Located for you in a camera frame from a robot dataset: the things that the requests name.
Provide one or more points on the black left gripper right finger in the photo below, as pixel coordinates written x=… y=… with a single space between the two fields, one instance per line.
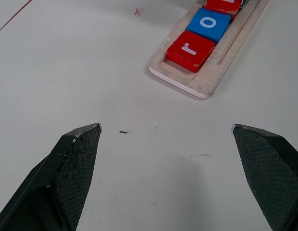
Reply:
x=271 y=173

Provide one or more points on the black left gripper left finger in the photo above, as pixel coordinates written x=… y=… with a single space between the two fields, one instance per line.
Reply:
x=55 y=183

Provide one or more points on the light wooden letter tray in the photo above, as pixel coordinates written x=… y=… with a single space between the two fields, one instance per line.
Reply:
x=221 y=62

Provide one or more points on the red letter r block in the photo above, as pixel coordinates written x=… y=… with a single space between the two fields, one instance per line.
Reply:
x=191 y=51

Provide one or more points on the blue letter o block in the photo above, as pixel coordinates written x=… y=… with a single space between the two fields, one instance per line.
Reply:
x=209 y=23

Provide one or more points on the red letter b block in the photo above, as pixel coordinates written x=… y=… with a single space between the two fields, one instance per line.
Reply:
x=223 y=6

